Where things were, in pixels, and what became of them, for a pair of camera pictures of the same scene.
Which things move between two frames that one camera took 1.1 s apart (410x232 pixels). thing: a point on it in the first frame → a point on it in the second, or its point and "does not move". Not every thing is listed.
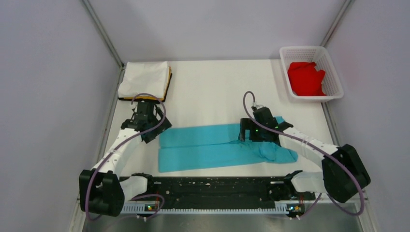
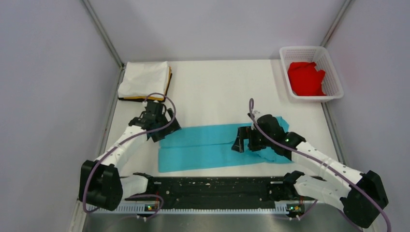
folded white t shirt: [151, 77] does not move
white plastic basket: [320, 55] does not move
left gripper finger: [167, 123] → [173, 126]
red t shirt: [305, 79] does not move
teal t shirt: [197, 147] does not move
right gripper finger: [246, 123] → [243, 133]
